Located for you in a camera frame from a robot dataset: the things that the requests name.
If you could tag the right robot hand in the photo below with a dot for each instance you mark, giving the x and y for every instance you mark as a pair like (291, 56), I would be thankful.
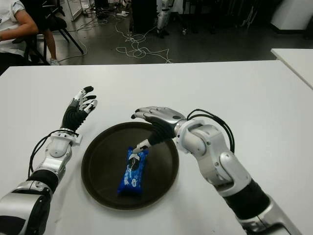
(161, 122)

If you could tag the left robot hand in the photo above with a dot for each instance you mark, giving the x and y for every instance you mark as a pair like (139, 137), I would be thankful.
(73, 117)

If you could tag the blue Oreo packet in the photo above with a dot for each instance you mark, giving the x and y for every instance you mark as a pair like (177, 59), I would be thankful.
(133, 173)

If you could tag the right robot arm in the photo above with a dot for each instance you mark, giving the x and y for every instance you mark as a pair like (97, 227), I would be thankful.
(227, 171)

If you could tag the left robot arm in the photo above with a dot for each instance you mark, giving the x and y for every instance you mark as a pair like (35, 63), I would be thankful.
(44, 176)

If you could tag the round dark brown tray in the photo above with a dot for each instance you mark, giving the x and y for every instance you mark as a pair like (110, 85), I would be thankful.
(129, 165)

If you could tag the bare leg white shoe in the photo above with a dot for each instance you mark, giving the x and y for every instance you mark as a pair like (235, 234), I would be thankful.
(51, 46)

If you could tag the black chair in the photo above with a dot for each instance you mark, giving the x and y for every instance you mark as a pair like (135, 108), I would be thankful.
(52, 22)

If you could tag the black cabinet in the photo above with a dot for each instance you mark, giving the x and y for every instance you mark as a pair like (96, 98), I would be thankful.
(144, 14)

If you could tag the seated person white shirt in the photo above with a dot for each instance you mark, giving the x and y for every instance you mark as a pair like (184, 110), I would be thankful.
(12, 27)

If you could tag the white board panel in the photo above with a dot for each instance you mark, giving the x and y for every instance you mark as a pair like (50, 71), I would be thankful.
(72, 7)

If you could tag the white side table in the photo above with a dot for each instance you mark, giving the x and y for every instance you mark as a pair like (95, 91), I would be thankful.
(296, 61)

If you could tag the white curved machine housing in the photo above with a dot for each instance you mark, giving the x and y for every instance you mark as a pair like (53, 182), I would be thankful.
(291, 14)

